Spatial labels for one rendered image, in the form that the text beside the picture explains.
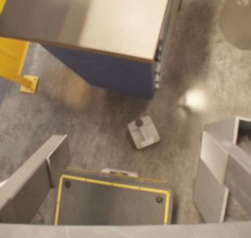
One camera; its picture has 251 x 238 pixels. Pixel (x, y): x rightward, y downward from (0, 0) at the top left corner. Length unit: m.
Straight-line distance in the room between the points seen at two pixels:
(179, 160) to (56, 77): 1.21
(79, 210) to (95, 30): 1.00
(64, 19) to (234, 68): 1.29
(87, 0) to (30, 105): 1.31
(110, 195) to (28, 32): 0.90
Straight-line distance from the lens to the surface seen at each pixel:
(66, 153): 0.17
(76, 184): 1.18
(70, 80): 1.60
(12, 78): 1.62
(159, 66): 0.85
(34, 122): 1.71
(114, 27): 0.51
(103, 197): 1.14
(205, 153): 0.17
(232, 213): 1.26
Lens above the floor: 1.36
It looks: 78 degrees down
